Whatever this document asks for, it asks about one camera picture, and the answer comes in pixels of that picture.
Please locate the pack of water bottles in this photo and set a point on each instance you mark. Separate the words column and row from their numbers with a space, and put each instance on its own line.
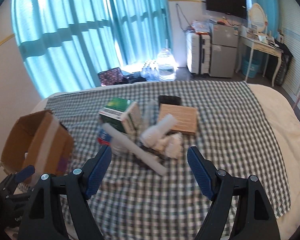
column 150, row 70

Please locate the blue red packet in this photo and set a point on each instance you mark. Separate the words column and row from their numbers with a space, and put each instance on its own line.
column 103, row 137

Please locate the green white carton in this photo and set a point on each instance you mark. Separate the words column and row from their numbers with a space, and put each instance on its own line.
column 120, row 115

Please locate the teal window curtain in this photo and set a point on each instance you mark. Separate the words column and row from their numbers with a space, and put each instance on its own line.
column 77, row 42

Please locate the white suitcase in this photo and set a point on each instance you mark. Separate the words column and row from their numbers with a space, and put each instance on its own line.
column 196, row 52

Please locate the dark translucent oval container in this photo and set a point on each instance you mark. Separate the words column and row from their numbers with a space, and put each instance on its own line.
column 169, row 100

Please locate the white slatted wardrobe door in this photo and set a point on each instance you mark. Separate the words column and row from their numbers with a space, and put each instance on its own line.
column 295, row 50

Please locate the white plastic bottle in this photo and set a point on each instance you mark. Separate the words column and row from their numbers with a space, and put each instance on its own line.
column 155, row 132

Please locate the grey white checked cloth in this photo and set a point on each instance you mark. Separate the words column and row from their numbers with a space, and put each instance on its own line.
column 215, row 130

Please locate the white dressing table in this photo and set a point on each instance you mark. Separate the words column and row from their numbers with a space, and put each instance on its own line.
column 262, row 45

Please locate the brown cardboard box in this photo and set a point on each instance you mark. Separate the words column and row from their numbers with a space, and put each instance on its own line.
column 52, row 150

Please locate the black wall television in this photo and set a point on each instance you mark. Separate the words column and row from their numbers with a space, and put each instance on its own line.
column 225, row 2

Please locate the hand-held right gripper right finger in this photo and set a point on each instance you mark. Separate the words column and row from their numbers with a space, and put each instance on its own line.
column 198, row 172

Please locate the silver small fridge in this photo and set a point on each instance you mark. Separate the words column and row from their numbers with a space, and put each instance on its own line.
column 223, row 52

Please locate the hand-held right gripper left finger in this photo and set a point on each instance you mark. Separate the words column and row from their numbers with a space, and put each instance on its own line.
column 98, row 172

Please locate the clear large water jug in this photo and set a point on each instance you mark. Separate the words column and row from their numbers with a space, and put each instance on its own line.
column 167, row 65

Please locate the teal narrow curtain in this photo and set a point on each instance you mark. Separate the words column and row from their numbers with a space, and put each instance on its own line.
column 263, row 2

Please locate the blue bin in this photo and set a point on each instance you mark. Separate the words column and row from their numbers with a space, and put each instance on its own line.
column 250, row 67

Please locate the brown wooden board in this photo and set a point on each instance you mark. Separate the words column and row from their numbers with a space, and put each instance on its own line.
column 182, row 120

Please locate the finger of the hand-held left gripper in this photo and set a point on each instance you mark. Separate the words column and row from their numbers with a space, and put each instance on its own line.
column 25, row 173

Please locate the small white jar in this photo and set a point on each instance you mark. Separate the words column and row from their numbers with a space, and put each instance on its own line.
column 162, row 144
column 175, row 147

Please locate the dark patterned bag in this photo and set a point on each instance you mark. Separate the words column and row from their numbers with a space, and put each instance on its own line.
column 110, row 77

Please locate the white oval mirror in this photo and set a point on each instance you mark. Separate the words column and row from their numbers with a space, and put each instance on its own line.
column 257, row 17

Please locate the plastic bags on suitcase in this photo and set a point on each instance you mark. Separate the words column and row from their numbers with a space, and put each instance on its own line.
column 200, row 27

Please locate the black bag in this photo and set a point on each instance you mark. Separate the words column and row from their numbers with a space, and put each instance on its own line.
column 285, row 62

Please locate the long white tube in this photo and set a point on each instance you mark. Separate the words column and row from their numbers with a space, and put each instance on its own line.
column 140, row 152

